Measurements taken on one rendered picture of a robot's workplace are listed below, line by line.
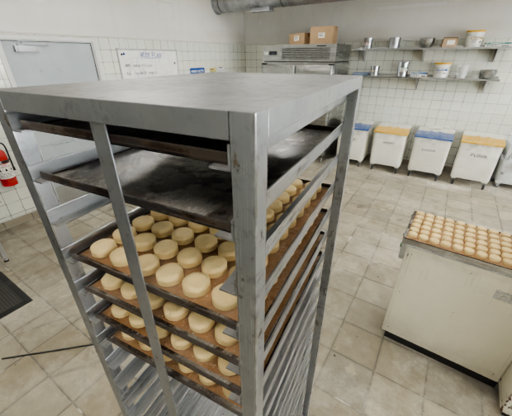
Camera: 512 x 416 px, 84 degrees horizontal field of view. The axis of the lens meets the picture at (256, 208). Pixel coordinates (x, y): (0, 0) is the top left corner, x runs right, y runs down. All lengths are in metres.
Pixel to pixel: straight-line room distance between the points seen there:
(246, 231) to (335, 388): 1.92
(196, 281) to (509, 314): 1.89
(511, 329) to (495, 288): 0.27
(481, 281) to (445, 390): 0.78
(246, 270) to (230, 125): 0.18
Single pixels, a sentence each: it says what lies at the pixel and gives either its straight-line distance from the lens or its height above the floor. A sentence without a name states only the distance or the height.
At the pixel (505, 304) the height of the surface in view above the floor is 0.67.
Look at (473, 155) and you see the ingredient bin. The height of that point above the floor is 0.52.
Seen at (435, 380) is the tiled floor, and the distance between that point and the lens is 2.46.
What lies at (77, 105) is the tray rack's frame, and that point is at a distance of 0.45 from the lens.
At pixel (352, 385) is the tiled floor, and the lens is 2.23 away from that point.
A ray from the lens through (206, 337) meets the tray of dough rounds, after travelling 0.59.
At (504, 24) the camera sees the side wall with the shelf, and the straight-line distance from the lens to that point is 6.02.
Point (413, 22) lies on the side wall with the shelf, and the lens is 6.07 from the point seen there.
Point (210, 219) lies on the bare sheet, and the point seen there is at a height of 1.68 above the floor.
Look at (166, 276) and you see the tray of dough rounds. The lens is 0.55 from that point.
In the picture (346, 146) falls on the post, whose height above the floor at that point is 1.63.
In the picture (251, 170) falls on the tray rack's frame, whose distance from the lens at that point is 0.29.
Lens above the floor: 1.86
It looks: 28 degrees down
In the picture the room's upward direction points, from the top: straight up
